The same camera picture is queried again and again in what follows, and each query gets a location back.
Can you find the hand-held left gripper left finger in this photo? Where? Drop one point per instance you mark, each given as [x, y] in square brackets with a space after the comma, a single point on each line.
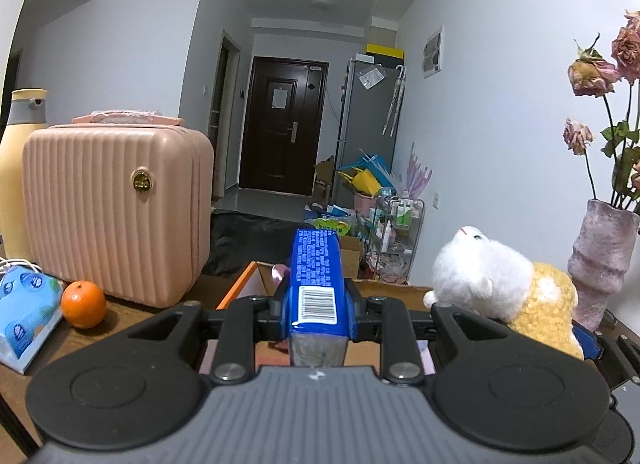
[265, 316]

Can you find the clear plastic bag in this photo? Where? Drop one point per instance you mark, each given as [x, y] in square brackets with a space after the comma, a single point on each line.
[372, 77]

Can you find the white door notice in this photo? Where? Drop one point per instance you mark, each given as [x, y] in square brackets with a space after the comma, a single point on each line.
[279, 97]

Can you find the purple wall decoration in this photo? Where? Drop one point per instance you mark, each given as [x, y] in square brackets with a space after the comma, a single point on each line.
[419, 173]

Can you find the dark cloth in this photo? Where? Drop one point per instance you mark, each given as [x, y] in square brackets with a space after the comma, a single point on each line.
[250, 239]

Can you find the dark brown entrance door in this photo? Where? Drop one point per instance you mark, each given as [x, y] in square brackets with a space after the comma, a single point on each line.
[280, 128]

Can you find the grey side door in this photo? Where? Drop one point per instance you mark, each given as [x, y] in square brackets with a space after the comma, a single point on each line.
[222, 118]

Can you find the yellow box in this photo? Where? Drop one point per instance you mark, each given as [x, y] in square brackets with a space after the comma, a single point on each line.
[384, 51]

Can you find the pink ribbed suitcase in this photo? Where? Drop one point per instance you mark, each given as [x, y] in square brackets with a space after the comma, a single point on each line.
[115, 214]

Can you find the pink ceramic vase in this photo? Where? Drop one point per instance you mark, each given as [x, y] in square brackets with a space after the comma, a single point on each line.
[602, 254]

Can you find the yellow thermos jug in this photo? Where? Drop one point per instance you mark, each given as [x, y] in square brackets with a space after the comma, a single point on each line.
[15, 168]

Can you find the orange fruit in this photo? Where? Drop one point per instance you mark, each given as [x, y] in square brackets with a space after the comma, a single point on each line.
[83, 305]

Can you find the blue tissue pack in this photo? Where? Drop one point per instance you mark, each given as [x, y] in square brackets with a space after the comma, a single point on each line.
[27, 314]

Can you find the orange-edged cardboard box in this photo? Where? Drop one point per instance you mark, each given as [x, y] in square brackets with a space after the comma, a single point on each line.
[235, 289]

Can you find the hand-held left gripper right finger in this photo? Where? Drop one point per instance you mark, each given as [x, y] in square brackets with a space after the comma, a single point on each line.
[365, 319]

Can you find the grey refrigerator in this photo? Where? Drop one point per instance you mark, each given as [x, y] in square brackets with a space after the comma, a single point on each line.
[365, 128]

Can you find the pink plush toy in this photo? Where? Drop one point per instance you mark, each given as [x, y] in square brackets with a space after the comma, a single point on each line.
[281, 271]

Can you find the blue packet with barcode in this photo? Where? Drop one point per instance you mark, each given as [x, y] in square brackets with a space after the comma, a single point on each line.
[315, 274]

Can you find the brown cardboard carton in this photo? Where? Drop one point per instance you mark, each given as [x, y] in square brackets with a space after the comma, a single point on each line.
[324, 178]

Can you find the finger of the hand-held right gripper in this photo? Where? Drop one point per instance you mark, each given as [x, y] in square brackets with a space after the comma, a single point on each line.
[590, 344]

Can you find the clear folded umbrella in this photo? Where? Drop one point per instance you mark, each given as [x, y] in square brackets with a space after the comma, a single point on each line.
[395, 98]

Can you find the bunch of dried roses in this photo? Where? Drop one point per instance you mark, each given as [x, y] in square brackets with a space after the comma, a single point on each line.
[590, 76]

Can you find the pink bin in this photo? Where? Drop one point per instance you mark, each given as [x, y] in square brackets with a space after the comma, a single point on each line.
[365, 203]

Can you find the round ceiling lamp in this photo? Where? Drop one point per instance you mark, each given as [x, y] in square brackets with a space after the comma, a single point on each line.
[323, 2]

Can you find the white plush toy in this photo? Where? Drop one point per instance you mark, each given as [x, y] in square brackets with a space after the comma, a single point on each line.
[480, 264]

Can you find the yellow bag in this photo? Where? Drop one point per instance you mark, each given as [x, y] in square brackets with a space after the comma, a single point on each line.
[362, 182]

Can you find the green packet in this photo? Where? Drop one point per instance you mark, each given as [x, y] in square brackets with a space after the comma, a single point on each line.
[332, 226]

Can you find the small open cardboard box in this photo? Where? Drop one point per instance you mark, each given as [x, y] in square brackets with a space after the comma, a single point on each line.
[351, 259]

